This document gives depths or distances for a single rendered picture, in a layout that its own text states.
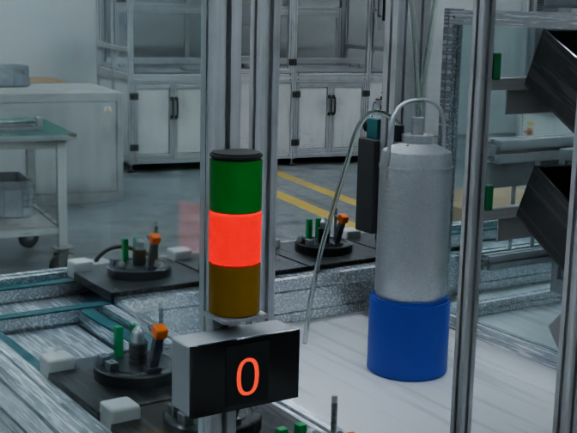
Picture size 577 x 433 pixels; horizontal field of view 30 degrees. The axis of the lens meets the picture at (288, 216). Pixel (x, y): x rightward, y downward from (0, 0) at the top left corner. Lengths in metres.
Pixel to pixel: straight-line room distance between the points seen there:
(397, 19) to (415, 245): 0.55
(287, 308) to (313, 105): 8.30
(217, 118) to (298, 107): 9.53
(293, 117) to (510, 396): 8.64
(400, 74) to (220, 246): 1.38
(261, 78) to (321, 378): 0.60
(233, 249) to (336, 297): 1.46
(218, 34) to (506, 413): 1.11
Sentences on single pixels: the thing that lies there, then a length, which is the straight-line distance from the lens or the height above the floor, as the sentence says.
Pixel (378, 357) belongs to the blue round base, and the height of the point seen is 0.90.
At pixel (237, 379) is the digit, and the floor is 1.20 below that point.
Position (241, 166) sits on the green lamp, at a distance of 0.99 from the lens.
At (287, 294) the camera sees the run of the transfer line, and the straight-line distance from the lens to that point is 2.38.
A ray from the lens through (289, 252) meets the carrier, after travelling 2.59.
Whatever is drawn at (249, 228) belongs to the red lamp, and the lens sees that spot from 1.01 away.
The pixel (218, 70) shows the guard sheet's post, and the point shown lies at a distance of 1.02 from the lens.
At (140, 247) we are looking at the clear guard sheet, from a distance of 1.02.
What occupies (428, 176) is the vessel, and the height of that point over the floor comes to 1.25.
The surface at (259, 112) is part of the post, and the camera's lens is 2.15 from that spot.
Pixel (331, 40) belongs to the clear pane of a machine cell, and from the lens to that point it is 10.67.
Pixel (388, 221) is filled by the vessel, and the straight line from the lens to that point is 2.01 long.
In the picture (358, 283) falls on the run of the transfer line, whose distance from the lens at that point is 2.49.
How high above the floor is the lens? 1.55
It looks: 11 degrees down
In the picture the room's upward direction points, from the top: 1 degrees clockwise
